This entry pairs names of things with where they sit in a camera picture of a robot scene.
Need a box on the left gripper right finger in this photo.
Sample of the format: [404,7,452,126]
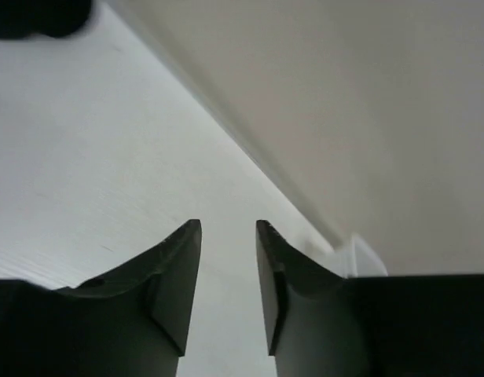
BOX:
[256,220,484,376]

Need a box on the white plastic laundry basket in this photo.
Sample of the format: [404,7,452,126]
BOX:
[335,234,388,278]

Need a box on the black tank top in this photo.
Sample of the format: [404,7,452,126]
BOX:
[0,0,94,40]

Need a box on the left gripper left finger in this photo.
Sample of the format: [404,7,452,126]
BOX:
[0,219,202,376]

